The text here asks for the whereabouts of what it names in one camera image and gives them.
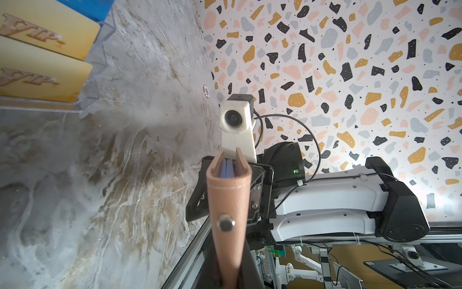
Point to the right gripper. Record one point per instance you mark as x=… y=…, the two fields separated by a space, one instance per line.
x=258 y=230

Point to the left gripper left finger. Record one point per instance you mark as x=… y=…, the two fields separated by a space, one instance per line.
x=211 y=271

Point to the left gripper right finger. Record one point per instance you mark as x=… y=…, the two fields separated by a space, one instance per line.
x=249 y=276

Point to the pink leather card holder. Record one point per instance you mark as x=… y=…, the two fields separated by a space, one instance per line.
x=228 y=201

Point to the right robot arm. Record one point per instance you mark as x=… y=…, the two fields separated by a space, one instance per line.
x=367 y=200

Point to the clear acrylic card stand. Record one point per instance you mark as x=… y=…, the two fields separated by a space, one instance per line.
x=88 y=95

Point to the gold VIP card left front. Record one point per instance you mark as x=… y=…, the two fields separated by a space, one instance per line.
x=34 y=73

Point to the gold vip card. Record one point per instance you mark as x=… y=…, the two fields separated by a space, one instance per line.
x=34 y=73
x=49 y=25

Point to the gold VIP card left upper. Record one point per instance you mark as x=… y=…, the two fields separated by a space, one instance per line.
x=49 y=25

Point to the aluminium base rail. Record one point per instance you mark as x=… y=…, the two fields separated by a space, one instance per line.
x=193 y=257

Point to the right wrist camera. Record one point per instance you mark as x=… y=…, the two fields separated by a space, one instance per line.
x=237 y=124

